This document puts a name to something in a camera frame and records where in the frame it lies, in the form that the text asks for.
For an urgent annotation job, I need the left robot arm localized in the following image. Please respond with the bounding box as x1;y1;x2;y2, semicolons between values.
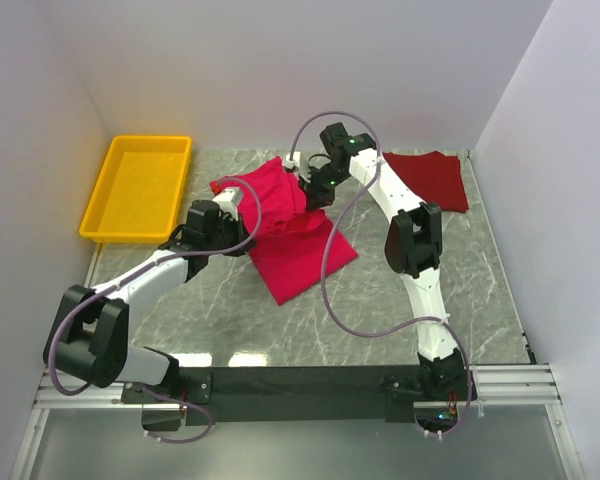
43;189;255;402

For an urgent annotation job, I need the folded dark red t-shirt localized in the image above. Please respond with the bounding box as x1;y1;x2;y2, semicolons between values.
384;151;469;213

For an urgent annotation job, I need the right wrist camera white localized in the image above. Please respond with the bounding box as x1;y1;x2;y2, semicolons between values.
282;152;311;181

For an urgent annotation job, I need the aluminium rail frame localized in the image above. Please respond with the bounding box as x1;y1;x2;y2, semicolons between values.
11;235;584;479

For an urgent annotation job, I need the yellow plastic tray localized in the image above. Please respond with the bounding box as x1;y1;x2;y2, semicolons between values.
79;135;192;244

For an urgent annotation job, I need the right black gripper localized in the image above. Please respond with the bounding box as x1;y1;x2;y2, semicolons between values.
297;163;349;213

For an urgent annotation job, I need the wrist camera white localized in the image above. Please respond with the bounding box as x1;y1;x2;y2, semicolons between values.
282;152;311;181
212;187;244;218

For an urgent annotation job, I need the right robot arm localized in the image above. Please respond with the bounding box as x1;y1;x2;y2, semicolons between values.
289;123;473;400

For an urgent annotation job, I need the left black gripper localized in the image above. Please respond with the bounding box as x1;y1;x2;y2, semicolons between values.
205;211;257;257

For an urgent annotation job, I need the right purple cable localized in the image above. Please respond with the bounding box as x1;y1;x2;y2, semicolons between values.
289;110;474;441

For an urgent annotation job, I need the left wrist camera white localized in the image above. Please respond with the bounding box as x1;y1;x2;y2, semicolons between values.
212;187;244;218

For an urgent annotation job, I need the bright red t-shirt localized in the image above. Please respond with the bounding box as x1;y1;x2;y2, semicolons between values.
240;157;333;305

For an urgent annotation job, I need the black base beam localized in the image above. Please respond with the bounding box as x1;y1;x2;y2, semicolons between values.
119;363;479;429

